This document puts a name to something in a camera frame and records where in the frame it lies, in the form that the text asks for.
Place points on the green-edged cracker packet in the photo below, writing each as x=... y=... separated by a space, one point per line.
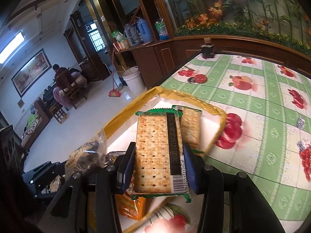
x=155 y=150
x=192 y=126

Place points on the small checkered candy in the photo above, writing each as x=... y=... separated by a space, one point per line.
x=303 y=145
x=300 y=121

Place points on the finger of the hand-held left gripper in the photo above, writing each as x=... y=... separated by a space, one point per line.
x=52 y=167

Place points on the framed wall painting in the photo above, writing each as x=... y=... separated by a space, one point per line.
x=30 y=71

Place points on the wooden stool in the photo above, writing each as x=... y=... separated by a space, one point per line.
x=59 y=114

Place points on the ceiling light panel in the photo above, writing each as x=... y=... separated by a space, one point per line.
x=12 y=46

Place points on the barred window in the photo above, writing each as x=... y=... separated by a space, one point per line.
x=94 y=37

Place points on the fruit print tablecloth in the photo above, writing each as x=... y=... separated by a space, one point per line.
x=262 y=106

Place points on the clear bag of dark snack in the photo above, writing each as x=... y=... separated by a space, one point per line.
x=85 y=153

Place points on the red and cream box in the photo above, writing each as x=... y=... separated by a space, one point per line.
x=121 y=45

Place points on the white tray with yellow tape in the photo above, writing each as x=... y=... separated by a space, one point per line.
x=210 y=129

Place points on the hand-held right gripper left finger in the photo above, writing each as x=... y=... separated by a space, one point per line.
x=125 y=172

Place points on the artificial flower glass display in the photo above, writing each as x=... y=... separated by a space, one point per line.
x=243 y=9

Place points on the green and white bag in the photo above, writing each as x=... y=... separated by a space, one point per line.
x=118 y=36

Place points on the large silver foil packet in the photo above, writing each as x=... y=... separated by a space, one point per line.
x=113 y=156

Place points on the brown wooden cabinet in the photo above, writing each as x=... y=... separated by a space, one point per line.
x=150 y=60

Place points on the wooden chair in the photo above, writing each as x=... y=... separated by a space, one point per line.
x=70 y=87

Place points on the wooden sofa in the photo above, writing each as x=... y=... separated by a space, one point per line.
x=36 y=123

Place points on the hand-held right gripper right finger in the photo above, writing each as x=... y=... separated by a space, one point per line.
x=192 y=172

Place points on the dark glass jar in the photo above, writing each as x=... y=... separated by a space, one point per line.
x=207 y=48

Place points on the orange cracker packet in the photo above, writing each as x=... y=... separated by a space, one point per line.
x=131 y=207

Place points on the grey thermos flask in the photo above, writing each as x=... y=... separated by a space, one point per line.
x=130 y=35

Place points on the red broom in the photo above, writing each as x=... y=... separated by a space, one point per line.
x=114 y=93

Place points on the blue thermos flask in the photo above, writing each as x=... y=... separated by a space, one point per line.
x=145 y=30

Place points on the white plastic bucket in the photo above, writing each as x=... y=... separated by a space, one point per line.
x=133 y=81

